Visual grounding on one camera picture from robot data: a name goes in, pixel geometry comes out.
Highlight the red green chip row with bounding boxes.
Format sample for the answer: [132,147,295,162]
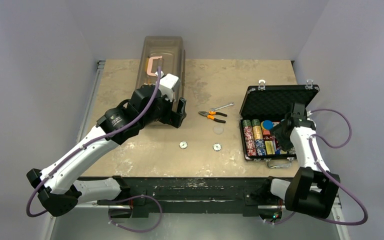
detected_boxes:
[242,119,257,156]

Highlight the yellow blue card deck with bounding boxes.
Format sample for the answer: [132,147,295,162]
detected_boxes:
[264,140,280,155]

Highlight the orange black pliers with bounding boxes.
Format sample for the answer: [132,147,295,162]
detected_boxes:
[198,111,228,124]

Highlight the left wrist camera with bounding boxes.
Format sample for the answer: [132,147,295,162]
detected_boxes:
[158,73,181,102]

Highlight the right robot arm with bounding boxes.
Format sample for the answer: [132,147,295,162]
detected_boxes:
[260,103,340,219]

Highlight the white poker chip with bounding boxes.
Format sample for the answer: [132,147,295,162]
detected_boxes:
[179,141,188,149]
[212,143,222,152]

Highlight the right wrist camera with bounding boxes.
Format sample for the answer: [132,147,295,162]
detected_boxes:
[307,110,317,127]

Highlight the clear round disc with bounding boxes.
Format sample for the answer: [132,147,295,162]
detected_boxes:
[212,124,224,135]

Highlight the yellow green chip row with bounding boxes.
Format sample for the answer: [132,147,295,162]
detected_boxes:
[251,119,267,156]

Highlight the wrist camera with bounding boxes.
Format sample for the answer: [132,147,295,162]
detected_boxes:
[307,110,317,127]
[158,73,181,102]

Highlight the silver wrench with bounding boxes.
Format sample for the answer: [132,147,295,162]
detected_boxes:
[210,102,235,112]

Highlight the translucent brown storage box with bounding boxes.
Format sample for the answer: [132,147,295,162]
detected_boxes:
[135,35,186,112]

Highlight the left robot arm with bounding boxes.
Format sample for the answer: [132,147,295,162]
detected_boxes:
[26,85,187,217]

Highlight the pink box handle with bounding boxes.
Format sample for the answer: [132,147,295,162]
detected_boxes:
[146,55,163,77]

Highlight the black metal table frame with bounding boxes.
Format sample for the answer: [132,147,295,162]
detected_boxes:
[88,177,279,218]

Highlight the blue round button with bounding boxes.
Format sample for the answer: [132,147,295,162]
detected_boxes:
[261,120,274,131]

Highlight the black poker case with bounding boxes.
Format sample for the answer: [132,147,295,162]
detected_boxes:
[239,79,320,162]

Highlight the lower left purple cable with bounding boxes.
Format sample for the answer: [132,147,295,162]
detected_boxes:
[108,193,164,233]

